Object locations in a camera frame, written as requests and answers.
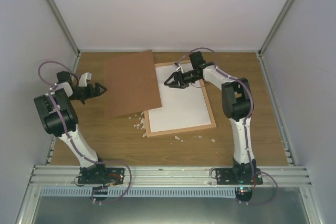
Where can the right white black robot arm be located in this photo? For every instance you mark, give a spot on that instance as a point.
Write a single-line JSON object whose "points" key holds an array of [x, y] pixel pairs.
{"points": [[237, 105]]}

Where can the slotted grey cable duct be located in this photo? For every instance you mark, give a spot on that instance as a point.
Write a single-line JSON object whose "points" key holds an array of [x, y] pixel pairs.
{"points": [[157, 192]]}

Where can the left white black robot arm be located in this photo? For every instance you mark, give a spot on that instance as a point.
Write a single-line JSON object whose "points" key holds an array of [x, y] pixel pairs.
{"points": [[58, 117]]}

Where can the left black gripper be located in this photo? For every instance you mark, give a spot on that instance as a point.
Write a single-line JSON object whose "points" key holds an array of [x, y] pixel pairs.
{"points": [[93, 94]]}

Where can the right aluminium corner post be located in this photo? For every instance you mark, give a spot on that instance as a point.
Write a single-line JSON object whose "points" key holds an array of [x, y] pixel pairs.
{"points": [[282, 14]]}

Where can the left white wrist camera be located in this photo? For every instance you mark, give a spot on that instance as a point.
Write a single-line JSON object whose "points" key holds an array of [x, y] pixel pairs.
{"points": [[84, 79]]}

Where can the left aluminium corner post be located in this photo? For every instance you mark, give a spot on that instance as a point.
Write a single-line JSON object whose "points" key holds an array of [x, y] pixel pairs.
{"points": [[63, 26]]}

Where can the light wooden picture frame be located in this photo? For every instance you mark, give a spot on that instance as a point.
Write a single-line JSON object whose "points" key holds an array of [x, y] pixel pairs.
{"points": [[210, 113]]}

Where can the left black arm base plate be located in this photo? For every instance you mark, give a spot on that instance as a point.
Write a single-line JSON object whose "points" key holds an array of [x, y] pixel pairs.
{"points": [[95, 175]]}

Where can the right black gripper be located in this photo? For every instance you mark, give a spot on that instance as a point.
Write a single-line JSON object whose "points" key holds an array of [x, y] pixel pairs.
{"points": [[178, 77]]}

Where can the aluminium front mounting rail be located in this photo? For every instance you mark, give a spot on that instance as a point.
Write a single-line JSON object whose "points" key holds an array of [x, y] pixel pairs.
{"points": [[169, 176]]}

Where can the brown frame backing board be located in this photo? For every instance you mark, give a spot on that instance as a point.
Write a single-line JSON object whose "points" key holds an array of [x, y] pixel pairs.
{"points": [[131, 84]]}

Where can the aluminium corner post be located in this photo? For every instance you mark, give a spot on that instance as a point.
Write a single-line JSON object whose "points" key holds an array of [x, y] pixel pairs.
{"points": [[63, 26], [282, 14]]}

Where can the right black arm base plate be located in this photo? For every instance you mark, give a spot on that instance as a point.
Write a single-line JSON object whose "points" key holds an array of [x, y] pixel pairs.
{"points": [[232, 176]]}

